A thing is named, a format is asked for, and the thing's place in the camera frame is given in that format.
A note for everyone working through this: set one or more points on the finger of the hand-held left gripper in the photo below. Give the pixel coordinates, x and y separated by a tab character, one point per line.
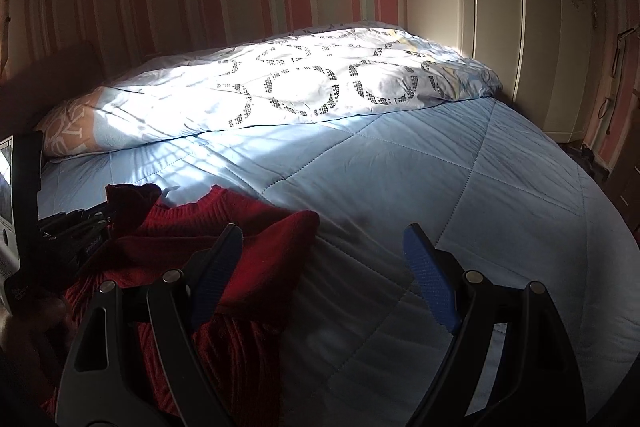
82	219

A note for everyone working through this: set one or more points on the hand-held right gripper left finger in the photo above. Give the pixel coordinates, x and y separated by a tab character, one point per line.
215	271

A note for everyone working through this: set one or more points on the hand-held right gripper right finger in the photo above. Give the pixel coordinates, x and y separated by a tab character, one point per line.
429	274

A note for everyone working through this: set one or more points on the red knit sweater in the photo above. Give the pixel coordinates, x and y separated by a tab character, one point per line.
200	232

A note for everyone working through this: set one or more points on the person's left hand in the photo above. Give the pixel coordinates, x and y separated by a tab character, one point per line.
35	322

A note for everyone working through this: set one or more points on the light blue quilted bedspread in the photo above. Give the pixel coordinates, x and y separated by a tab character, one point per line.
400	217

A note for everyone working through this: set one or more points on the orange patterned pillow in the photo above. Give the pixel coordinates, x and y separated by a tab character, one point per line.
67	124

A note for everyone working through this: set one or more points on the dark wooden headboard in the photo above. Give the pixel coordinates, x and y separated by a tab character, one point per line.
50	72

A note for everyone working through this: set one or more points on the white patterned pillow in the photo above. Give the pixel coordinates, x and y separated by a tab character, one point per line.
300	82

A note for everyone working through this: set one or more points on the cream floral wardrobe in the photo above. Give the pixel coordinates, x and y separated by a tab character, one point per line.
520	7

